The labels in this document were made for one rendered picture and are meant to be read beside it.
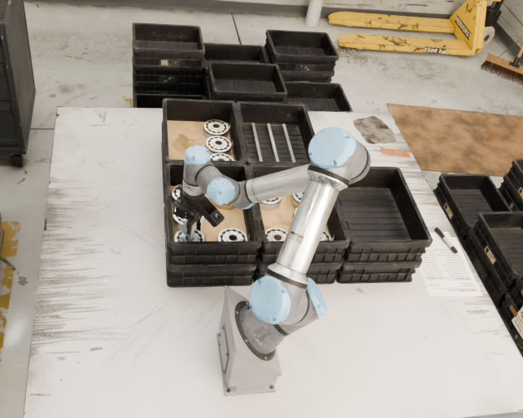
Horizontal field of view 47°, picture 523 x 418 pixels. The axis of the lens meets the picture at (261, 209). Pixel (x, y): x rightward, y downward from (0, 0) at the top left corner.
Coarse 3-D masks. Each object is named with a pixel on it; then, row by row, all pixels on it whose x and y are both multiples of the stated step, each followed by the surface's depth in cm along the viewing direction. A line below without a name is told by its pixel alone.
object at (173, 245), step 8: (168, 168) 212; (168, 176) 211; (248, 176) 216; (168, 184) 206; (168, 192) 203; (168, 200) 201; (168, 208) 198; (168, 216) 195; (256, 216) 201; (168, 224) 193; (256, 224) 201; (168, 232) 192; (256, 232) 196; (176, 248) 188; (184, 248) 189; (192, 248) 189; (200, 248) 190; (208, 248) 190; (216, 248) 191; (224, 248) 192; (232, 248) 192; (240, 248) 193; (248, 248) 193; (256, 248) 194
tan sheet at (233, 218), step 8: (224, 216) 213; (232, 216) 214; (240, 216) 214; (208, 224) 209; (224, 224) 211; (232, 224) 211; (240, 224) 212; (176, 232) 204; (208, 232) 207; (216, 232) 207; (208, 240) 204; (216, 240) 205
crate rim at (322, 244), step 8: (248, 168) 219; (336, 200) 213; (256, 208) 204; (336, 208) 210; (344, 224) 205; (264, 232) 197; (344, 232) 202; (264, 240) 194; (272, 248) 195; (280, 248) 195; (320, 248) 198; (328, 248) 199; (336, 248) 200; (344, 248) 200
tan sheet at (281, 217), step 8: (288, 200) 224; (280, 208) 221; (288, 208) 221; (264, 216) 216; (272, 216) 217; (280, 216) 217; (288, 216) 218; (264, 224) 213; (272, 224) 214; (280, 224) 215; (288, 224) 215; (328, 232) 215
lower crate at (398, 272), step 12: (348, 264) 207; (360, 264) 208; (372, 264) 209; (384, 264) 210; (396, 264) 210; (408, 264) 211; (420, 264) 213; (336, 276) 216; (348, 276) 213; (360, 276) 215; (372, 276) 216; (384, 276) 217; (396, 276) 218; (408, 276) 219
